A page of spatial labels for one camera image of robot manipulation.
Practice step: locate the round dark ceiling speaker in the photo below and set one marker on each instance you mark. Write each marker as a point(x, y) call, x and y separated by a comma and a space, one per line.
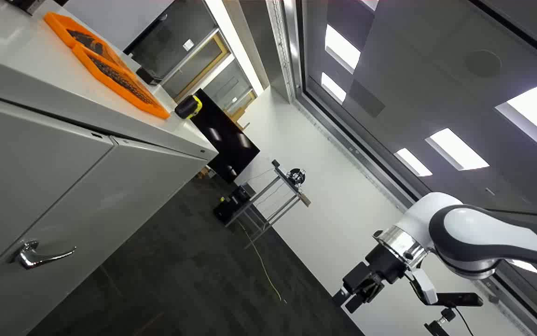
point(484, 65)

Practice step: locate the orange hexagonal tray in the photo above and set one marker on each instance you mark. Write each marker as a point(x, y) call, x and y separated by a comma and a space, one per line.
point(57, 26)
point(156, 111)

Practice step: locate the metal frame stand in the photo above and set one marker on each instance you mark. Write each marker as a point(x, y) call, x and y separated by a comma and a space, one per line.
point(300, 194)

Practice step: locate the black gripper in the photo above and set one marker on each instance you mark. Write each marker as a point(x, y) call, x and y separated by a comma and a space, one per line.
point(374, 268)

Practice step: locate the black box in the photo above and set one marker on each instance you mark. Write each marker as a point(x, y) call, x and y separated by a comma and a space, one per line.
point(229, 209)

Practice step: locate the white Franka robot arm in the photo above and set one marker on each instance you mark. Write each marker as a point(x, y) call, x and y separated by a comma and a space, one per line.
point(486, 237)

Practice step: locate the small black device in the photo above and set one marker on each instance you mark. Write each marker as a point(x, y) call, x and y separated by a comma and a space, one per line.
point(149, 76)

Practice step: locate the black camera on stand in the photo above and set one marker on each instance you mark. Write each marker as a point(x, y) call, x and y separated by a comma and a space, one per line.
point(298, 177)

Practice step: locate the black monitor screen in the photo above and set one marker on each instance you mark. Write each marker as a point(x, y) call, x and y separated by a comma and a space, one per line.
point(225, 143)

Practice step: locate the white cabinet countertop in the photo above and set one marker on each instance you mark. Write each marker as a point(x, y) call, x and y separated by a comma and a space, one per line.
point(9, 63)

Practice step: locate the wooden framed glass panel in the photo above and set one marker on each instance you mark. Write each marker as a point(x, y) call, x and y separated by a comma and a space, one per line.
point(206, 72)

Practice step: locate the black and yellow device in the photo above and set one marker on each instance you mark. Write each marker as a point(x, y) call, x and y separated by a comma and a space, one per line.
point(188, 108)

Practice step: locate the black wrist camera white bracket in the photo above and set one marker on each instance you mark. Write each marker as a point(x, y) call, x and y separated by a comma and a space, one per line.
point(462, 300)

